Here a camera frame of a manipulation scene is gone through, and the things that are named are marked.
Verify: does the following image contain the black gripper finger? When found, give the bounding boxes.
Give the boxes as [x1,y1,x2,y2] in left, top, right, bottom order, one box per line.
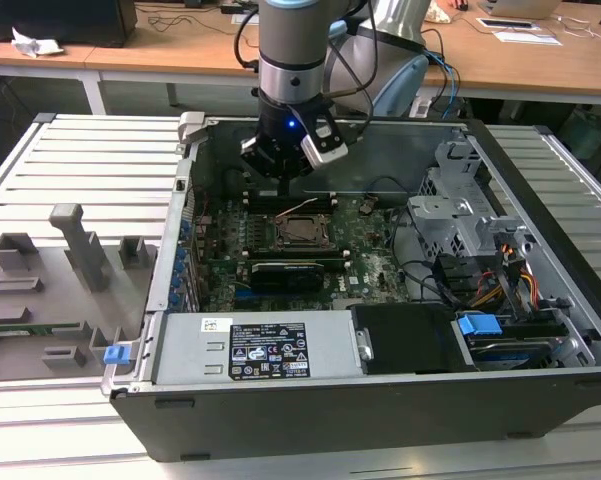
[238,134,287,200]
[282,148,316,200]

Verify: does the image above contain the silver topped green CPU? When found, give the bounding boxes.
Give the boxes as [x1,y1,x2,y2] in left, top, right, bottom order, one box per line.
[285,219,317,241]

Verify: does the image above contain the CPU socket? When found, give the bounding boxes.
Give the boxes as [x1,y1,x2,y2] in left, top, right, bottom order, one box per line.
[272,212,339,250]

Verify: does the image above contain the black graphics card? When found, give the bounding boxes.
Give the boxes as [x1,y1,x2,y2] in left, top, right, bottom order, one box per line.
[248,260,327,295]

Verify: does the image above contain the green motherboard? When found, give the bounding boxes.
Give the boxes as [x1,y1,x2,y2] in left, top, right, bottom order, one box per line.
[192,192,416,314]

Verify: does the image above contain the wooden office desk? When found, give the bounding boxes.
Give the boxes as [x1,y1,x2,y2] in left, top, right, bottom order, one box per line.
[419,0,601,107]
[0,0,261,117]

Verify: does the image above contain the silver perforated drive cage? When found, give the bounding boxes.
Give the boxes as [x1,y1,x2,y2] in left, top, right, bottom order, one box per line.
[407,139,537,281]

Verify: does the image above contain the black plastic drive carrier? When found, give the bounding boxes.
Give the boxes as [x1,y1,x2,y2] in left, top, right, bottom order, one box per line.
[431,252,484,307]

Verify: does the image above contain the patterned beige pouch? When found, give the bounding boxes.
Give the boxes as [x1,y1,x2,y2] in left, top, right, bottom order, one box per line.
[428,0,454,25]

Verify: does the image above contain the black plastic shroud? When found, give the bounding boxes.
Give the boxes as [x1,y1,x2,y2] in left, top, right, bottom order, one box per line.
[350,303,464,377]

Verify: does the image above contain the silver power supply unit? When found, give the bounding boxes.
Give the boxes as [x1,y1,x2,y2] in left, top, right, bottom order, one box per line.
[138,310,357,387]

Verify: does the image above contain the blue disk carrier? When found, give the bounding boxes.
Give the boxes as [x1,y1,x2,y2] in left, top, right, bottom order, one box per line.
[456,310,502,347]

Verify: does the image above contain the large black box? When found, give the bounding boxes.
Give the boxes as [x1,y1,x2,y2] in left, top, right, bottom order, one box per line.
[0,0,139,50]

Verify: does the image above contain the crumpled white paper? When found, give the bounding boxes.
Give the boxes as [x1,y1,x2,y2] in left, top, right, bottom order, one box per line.
[10,26,66,59]

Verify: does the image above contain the blue plastic latch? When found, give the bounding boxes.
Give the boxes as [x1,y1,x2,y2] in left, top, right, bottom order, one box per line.
[102,343,132,367]

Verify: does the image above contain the grey parts rack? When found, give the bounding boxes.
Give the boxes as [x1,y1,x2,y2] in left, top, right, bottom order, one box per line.
[0,202,160,382]

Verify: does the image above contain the black and grey PC case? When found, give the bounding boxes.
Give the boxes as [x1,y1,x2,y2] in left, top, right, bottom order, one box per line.
[108,110,601,464]

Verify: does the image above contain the green RAM stick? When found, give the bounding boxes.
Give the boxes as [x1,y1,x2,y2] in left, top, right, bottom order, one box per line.
[0,322,84,335]

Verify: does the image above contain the silver laptop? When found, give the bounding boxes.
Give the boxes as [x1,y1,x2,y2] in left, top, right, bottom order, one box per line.
[479,0,564,20]

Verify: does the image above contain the hard disk drive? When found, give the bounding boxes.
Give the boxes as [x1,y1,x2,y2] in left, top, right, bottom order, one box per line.
[464,337,554,372]

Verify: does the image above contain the white wrist camera black mount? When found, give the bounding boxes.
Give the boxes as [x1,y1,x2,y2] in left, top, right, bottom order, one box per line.
[287,102,351,167]

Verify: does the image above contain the blue cable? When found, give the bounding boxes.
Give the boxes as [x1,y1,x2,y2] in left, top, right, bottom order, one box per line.
[424,48,464,121]

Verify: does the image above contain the orange power wire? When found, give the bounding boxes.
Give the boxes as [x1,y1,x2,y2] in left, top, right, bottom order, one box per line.
[470,279,509,308]

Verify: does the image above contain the yellow power wire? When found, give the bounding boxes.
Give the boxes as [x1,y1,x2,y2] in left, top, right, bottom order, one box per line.
[519,267,538,307]

